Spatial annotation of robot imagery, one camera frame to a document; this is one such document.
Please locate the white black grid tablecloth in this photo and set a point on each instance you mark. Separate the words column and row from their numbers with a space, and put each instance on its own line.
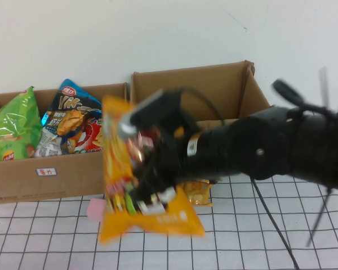
column 59, row 247

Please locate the large orange chip bag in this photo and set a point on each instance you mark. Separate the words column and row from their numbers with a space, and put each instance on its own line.
column 115, row 157

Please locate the pink foam cube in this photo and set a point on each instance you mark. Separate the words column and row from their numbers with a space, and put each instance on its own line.
column 94, row 209

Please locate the blue black chip bag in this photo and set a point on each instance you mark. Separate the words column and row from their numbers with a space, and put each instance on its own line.
column 67, row 107

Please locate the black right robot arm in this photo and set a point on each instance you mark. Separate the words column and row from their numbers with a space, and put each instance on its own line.
column 256, row 140

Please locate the taped brown cardboard box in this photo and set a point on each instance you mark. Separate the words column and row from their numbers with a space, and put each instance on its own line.
column 214, row 90

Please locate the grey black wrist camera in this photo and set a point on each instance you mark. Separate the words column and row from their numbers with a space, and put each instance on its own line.
column 146, row 112

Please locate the cardboard box marked F2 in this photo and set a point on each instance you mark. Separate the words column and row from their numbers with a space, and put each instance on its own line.
column 45, row 185

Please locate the small yellow biscuit packet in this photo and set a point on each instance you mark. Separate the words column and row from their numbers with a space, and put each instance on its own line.
column 197, row 194

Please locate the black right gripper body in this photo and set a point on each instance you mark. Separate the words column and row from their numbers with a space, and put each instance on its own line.
column 169, row 163

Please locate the green Lay's chip bag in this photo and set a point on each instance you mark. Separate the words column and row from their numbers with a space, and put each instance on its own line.
column 14, row 126

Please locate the red white snack bag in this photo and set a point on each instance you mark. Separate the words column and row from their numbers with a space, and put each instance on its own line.
column 91, row 135

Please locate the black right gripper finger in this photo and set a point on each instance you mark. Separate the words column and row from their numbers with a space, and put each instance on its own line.
column 155, row 194

